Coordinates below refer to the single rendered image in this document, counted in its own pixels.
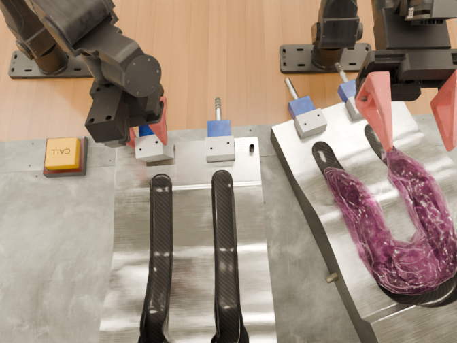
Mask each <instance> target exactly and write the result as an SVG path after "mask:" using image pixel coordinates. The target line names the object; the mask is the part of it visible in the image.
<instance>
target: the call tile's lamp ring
mask: <svg viewBox="0 0 457 343"><path fill-rule="evenodd" d="M58 138H68V137H58ZM77 138H78V139H79V140H81V146H80V164H79V169H62V170H51V171H47V168H46V167H45V162H46V152H45V159H44V171H43V174H61V173H72V172H82V167H83V157H84V139H85V136H78V137H77ZM48 139H57V138H47V140H46V149H47V143H48Z"/></svg>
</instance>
